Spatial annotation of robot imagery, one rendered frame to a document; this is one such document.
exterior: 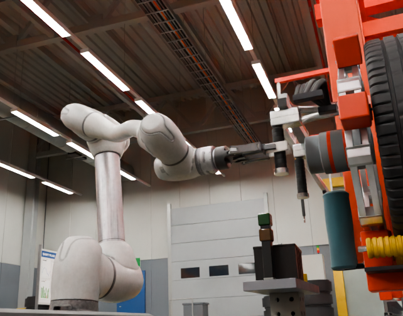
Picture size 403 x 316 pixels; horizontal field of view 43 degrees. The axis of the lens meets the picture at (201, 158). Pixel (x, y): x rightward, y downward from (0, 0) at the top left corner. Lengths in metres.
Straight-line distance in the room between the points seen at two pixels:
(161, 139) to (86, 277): 0.52
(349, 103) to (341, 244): 0.54
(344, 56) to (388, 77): 0.21
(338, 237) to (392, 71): 0.59
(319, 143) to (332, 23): 0.89
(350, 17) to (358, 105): 1.10
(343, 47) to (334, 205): 0.52
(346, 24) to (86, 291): 1.58
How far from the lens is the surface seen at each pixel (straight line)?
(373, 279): 1.59
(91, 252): 1.73
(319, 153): 1.66
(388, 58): 1.50
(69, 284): 1.70
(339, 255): 1.73
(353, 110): 1.37
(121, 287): 1.85
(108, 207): 1.97
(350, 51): 1.62
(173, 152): 1.53
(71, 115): 2.01
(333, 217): 1.75
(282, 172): 1.53
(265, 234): 1.64
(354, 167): 1.44
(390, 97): 1.41
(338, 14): 2.45
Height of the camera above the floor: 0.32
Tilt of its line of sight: 19 degrees up
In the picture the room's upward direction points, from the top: 2 degrees counter-clockwise
